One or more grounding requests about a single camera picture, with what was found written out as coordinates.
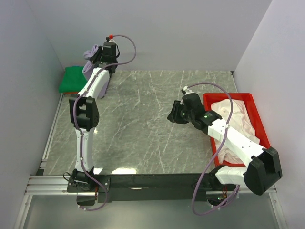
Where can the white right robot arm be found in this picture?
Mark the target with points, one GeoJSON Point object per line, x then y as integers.
{"type": "Point", "coordinates": [262, 167]}

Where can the lavender t shirt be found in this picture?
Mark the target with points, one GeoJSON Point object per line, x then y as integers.
{"type": "Point", "coordinates": [88, 68]}

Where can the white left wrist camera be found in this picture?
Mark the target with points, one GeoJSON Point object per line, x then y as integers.
{"type": "Point", "coordinates": [110, 38]}

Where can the white t shirt in bin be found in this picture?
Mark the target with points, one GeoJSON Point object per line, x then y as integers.
{"type": "Point", "coordinates": [239, 121]}

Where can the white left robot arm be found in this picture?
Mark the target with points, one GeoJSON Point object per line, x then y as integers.
{"type": "Point", "coordinates": [85, 116]}

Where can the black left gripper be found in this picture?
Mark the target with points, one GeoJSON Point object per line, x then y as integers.
{"type": "Point", "coordinates": [95, 58]}

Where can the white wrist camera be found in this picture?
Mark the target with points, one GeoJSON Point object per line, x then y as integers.
{"type": "Point", "coordinates": [185, 91]}
{"type": "Point", "coordinates": [110, 38]}

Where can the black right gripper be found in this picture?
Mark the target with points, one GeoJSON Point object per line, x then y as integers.
{"type": "Point", "coordinates": [173, 116]}

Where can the black base beam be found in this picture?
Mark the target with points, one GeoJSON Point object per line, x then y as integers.
{"type": "Point", "coordinates": [143, 187]}

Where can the green folded t shirt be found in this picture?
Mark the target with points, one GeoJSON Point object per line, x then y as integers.
{"type": "Point", "coordinates": [73, 80]}

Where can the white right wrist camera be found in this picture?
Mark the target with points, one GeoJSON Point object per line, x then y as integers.
{"type": "Point", "coordinates": [185, 91]}

